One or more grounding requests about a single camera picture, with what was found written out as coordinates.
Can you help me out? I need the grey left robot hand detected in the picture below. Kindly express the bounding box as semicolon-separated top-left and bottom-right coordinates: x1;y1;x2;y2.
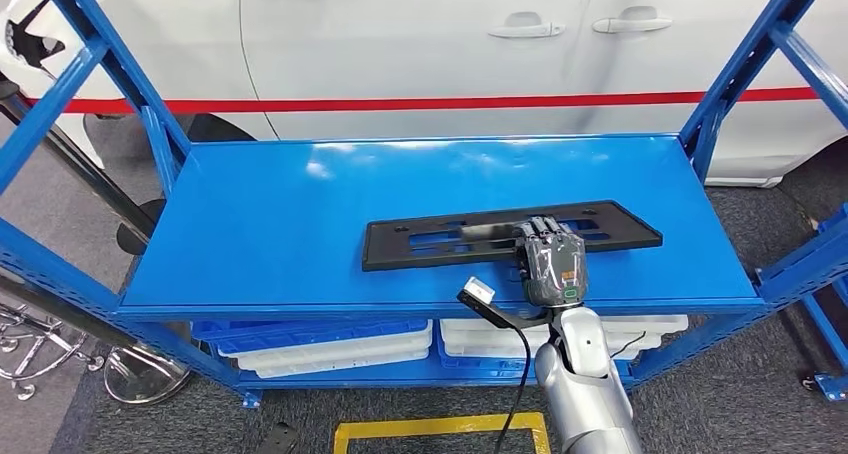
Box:
254;423;300;454

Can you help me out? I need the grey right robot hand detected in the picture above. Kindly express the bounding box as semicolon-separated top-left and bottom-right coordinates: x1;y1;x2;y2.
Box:
513;215;590;309

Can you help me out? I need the black plastic mounting plate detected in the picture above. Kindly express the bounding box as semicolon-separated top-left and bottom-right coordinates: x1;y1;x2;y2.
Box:
360;200;664;273

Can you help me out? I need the blue metal shelf rack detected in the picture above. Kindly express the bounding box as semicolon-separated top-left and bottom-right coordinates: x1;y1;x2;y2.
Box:
800;205;848;403
0;0;848;411

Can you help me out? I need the white plastic bin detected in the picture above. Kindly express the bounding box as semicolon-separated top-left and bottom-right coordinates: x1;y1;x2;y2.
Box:
440;315;690;340
443;343;641;362
254;350;431;381
218;328;433;372
442;331;664;354

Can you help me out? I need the white car red stripe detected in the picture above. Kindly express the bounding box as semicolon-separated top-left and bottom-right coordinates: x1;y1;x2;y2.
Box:
0;0;848;189

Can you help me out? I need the black seat chrome stool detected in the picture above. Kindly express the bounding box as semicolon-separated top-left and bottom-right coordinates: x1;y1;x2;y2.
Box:
0;301;107;402

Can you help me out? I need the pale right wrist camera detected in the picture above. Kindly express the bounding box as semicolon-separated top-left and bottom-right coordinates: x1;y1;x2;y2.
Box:
457;276;552;330

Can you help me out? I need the black camera cable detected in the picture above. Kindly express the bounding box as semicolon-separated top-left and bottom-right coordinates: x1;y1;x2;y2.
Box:
493;323;535;454

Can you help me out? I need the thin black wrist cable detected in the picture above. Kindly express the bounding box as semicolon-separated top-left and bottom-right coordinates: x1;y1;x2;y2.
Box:
609;331;648;361

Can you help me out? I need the chrome stanchion post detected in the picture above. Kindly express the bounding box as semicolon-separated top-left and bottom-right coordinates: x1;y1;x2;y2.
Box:
0;275;194;407

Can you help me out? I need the black stanchion post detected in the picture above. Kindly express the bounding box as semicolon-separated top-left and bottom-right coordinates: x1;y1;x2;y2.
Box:
0;79;168;258

